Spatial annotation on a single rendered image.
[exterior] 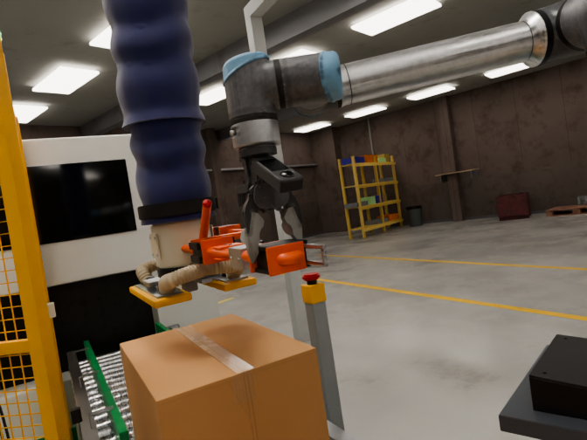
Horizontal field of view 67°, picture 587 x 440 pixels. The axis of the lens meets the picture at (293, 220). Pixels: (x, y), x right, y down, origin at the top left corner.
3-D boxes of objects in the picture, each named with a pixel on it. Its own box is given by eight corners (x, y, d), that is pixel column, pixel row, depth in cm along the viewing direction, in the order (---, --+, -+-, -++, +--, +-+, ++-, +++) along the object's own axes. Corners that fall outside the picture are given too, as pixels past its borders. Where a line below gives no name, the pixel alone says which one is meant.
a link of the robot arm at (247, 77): (271, 44, 78) (215, 53, 78) (281, 115, 79) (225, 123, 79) (273, 62, 88) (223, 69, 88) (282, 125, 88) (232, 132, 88)
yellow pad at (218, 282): (187, 279, 151) (185, 265, 151) (215, 273, 156) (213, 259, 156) (224, 292, 122) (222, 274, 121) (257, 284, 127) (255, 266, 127)
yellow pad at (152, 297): (129, 292, 142) (127, 277, 141) (161, 285, 147) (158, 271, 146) (155, 309, 112) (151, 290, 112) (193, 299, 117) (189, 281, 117)
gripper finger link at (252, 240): (244, 262, 85) (254, 216, 86) (257, 264, 80) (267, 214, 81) (229, 259, 84) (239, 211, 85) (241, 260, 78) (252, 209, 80)
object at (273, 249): (250, 272, 83) (246, 246, 83) (284, 264, 87) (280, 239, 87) (271, 277, 76) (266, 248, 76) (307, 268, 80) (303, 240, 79)
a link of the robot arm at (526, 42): (570, 8, 101) (282, 78, 102) (610, -17, 89) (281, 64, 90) (579, 58, 102) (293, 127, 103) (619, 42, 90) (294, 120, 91)
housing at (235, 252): (229, 268, 95) (225, 247, 95) (257, 262, 98) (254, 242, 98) (242, 271, 89) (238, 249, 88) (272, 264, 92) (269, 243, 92)
